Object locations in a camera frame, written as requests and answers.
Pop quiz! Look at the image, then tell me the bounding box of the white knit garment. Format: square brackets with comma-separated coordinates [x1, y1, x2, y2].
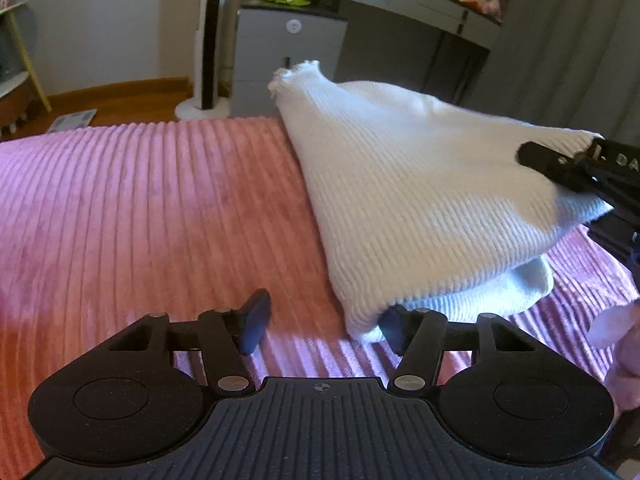
[268, 62, 608, 342]

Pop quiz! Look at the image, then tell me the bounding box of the right hand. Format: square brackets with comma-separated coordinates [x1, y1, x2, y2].
[588, 299, 640, 412]

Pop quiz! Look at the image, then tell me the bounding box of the grey curtain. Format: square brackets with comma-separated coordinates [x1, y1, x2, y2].
[463, 0, 639, 145]

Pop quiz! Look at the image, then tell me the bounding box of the pink ribbed bedspread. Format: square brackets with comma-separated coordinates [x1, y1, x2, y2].
[0, 115, 640, 480]

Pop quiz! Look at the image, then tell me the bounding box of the white tower fan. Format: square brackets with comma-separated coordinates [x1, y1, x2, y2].
[175, 0, 228, 120]

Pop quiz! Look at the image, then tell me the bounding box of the bathroom scale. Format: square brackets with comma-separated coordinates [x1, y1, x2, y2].
[47, 108, 96, 133]

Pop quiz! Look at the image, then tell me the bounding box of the grey drawer cabinet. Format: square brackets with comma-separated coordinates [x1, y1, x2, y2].
[230, 0, 347, 117]

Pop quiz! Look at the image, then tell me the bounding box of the white wooden side shelf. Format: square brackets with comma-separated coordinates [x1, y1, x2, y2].
[1, 1, 52, 136]

